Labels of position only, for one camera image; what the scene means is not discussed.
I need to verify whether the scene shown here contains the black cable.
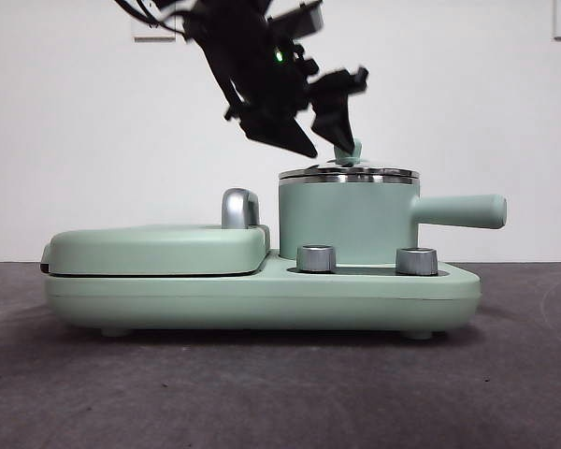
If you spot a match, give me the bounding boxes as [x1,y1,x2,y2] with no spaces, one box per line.
[113,0,191,37]

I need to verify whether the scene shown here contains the mint green griddle cover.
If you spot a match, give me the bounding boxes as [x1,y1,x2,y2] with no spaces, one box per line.
[40,223,272,279]

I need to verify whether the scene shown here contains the mint green breakfast machine base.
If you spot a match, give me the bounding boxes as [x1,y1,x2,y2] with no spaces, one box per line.
[44,247,482,340]

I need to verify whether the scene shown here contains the chrome griddle cover handle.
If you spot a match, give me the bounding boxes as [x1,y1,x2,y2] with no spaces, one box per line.
[221,187,262,231]

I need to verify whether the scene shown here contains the silver control knob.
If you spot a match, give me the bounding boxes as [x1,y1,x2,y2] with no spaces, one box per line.
[395,246,439,276]
[296,244,338,273]

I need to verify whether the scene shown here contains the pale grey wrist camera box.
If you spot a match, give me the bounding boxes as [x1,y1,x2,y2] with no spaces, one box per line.
[266,1,326,43]

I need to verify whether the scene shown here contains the mint green steamer pot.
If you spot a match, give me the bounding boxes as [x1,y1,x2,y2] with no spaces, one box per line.
[278,173,508,262]

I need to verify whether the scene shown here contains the glass lid with green knob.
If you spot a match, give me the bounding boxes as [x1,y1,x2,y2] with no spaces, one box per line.
[279,138,421,182]

